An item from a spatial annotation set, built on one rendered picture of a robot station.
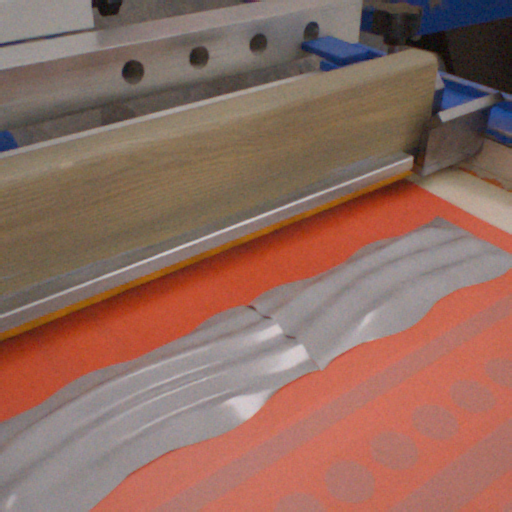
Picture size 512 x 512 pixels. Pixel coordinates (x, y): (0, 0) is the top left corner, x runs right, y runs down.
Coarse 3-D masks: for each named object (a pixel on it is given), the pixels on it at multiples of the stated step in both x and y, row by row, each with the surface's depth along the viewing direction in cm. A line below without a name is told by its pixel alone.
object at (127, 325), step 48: (144, 288) 42; (192, 288) 42; (48, 336) 38; (96, 336) 38; (144, 336) 38; (0, 384) 35; (48, 384) 35; (288, 384) 35; (336, 384) 35; (240, 432) 32; (144, 480) 30
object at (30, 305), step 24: (360, 168) 47; (384, 168) 47; (408, 168) 48; (312, 192) 44; (336, 192) 45; (240, 216) 41; (264, 216) 41; (288, 216) 43; (168, 240) 39; (192, 240) 39; (216, 240) 40; (120, 264) 37; (144, 264) 37; (168, 264) 38; (48, 288) 35; (72, 288) 35; (96, 288) 36; (0, 312) 33; (24, 312) 34; (48, 312) 35
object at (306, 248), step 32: (384, 192) 52; (416, 192) 52; (320, 224) 48; (352, 224) 48; (384, 224) 48; (416, 224) 48; (480, 224) 48; (224, 256) 45; (256, 256) 45; (288, 256) 45; (320, 256) 45; (256, 288) 42; (480, 288) 42; (448, 320) 39; (352, 352) 37; (384, 352) 37
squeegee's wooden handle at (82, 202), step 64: (384, 64) 45; (128, 128) 36; (192, 128) 37; (256, 128) 39; (320, 128) 43; (384, 128) 47; (0, 192) 31; (64, 192) 34; (128, 192) 36; (192, 192) 39; (256, 192) 42; (0, 256) 33; (64, 256) 35
